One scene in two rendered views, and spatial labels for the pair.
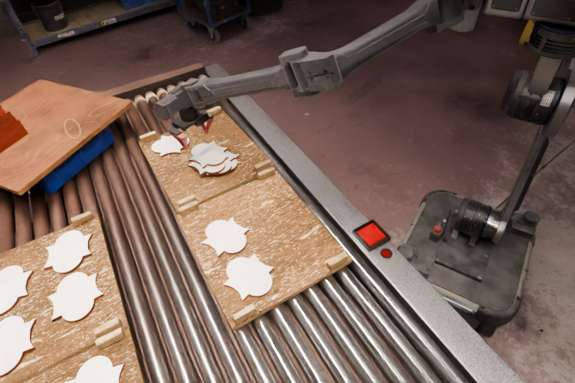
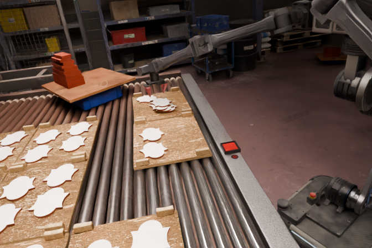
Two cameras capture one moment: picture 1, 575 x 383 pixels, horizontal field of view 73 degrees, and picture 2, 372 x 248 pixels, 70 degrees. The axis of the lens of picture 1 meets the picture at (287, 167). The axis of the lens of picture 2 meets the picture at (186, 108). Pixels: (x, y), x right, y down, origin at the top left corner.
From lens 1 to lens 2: 0.59 m
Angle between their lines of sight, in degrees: 24
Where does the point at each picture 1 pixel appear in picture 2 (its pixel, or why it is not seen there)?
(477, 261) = (340, 222)
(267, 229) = (174, 135)
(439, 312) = (251, 185)
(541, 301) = not seen: outside the picture
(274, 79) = (186, 50)
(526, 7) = (333, 26)
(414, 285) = (242, 172)
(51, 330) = (57, 153)
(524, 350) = not seen: outside the picture
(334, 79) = (207, 46)
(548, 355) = not seen: outside the picture
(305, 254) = (187, 147)
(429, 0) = (268, 16)
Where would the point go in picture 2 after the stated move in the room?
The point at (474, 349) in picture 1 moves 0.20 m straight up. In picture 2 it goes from (262, 205) to (265, 158)
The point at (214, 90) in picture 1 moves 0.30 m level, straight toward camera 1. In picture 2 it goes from (163, 60) to (151, 78)
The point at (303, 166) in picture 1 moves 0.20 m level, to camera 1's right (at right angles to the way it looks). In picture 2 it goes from (210, 116) to (244, 118)
